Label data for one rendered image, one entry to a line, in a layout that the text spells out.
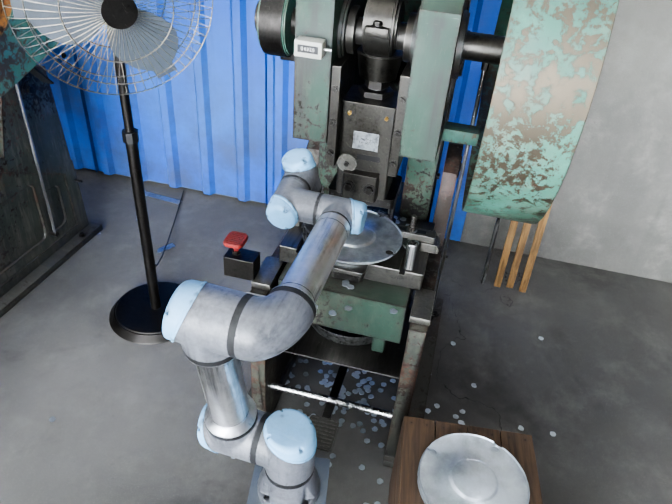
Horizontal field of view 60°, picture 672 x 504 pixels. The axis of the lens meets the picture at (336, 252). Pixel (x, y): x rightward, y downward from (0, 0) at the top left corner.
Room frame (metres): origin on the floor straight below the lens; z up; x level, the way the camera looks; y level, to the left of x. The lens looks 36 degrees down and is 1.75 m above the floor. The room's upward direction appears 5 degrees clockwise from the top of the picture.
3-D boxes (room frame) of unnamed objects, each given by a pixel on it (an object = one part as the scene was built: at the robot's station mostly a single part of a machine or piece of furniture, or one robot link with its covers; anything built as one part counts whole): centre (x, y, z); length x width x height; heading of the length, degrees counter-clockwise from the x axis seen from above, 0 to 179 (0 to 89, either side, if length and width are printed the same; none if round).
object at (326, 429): (1.43, -0.05, 0.14); 0.59 x 0.10 x 0.05; 168
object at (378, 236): (1.44, -0.05, 0.78); 0.29 x 0.29 x 0.01
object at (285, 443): (0.81, 0.07, 0.62); 0.13 x 0.12 x 0.14; 76
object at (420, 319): (1.64, -0.36, 0.45); 0.92 x 0.12 x 0.90; 168
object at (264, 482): (0.81, 0.07, 0.50); 0.15 x 0.15 x 0.10
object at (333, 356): (1.57, -0.08, 0.31); 0.43 x 0.42 x 0.01; 78
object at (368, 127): (1.52, -0.06, 1.04); 0.17 x 0.15 x 0.30; 168
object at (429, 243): (1.53, -0.24, 0.76); 0.17 x 0.06 x 0.10; 78
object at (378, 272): (1.56, -0.07, 0.68); 0.45 x 0.30 x 0.06; 78
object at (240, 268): (1.40, 0.28, 0.62); 0.10 x 0.06 x 0.20; 78
